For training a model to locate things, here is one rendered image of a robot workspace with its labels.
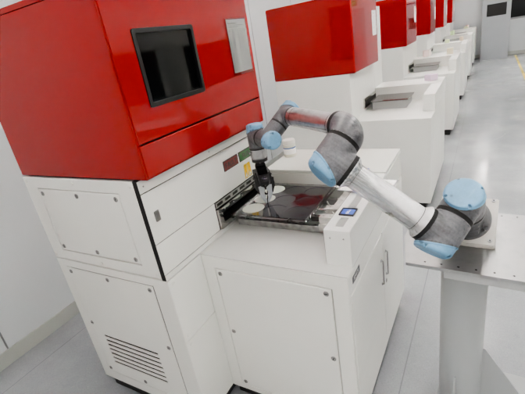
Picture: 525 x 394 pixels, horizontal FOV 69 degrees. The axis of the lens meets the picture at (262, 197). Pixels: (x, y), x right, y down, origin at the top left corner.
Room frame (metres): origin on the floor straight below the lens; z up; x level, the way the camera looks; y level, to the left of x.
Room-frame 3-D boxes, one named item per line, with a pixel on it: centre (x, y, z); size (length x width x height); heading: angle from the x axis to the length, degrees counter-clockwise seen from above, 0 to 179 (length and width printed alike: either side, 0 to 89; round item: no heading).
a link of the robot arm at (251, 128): (1.61, -0.02, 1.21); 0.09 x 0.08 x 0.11; 26
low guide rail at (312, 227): (1.47, -0.09, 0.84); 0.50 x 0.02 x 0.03; 58
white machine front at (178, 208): (1.56, 0.19, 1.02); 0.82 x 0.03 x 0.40; 148
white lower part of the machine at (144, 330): (1.75, 0.48, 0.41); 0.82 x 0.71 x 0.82; 148
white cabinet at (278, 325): (1.62, -0.23, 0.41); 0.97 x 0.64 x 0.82; 148
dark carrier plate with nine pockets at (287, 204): (1.61, -0.10, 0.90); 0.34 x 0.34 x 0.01; 58
